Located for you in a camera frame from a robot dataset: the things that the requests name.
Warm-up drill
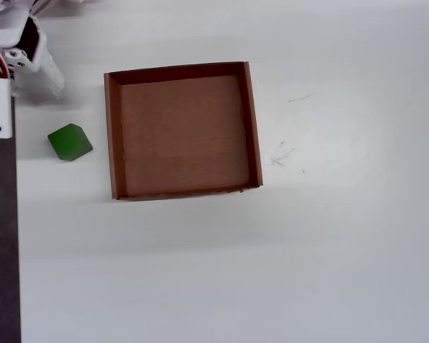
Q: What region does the brown cardboard box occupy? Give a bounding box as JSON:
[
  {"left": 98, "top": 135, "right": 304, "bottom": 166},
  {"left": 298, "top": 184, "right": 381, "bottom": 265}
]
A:
[{"left": 103, "top": 61, "right": 265, "bottom": 201}]

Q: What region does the green cube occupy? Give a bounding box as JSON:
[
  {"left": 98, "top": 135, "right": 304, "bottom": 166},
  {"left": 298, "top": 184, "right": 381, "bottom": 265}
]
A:
[{"left": 46, "top": 123, "right": 94, "bottom": 162}]

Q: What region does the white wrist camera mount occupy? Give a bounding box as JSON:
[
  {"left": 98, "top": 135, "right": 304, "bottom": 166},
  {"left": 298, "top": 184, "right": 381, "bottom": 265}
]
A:
[{"left": 0, "top": 59, "right": 14, "bottom": 139}]

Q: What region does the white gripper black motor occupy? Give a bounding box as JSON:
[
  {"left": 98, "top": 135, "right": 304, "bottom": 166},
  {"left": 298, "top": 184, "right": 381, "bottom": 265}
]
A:
[{"left": 5, "top": 16, "right": 66, "bottom": 98}]

